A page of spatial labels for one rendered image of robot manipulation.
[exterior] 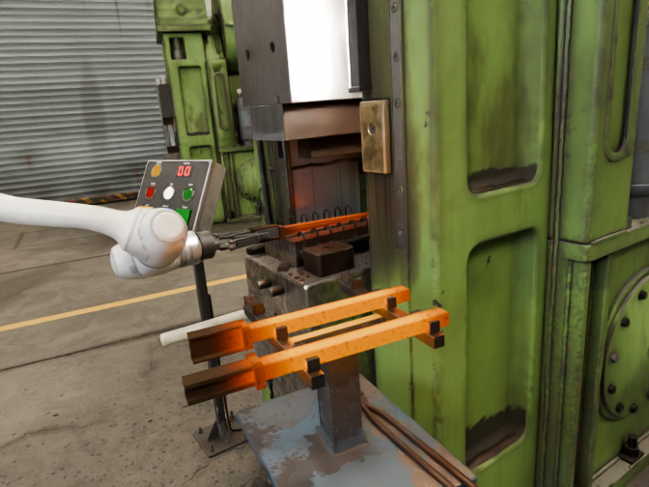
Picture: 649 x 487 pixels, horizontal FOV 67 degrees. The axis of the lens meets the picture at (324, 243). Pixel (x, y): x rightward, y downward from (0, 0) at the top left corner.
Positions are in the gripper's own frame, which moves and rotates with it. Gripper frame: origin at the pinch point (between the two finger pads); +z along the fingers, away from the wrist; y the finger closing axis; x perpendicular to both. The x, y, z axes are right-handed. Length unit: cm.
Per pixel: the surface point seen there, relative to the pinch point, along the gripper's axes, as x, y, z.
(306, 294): -12.1, 21.8, -0.4
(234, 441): -100, -51, 1
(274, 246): -6.1, -5.4, 5.1
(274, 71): 43.5, 5.1, 4.1
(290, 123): 30.2, 7.4, 6.3
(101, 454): -102, -80, -47
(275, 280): -12.7, 5.2, -0.7
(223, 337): -1, 55, -35
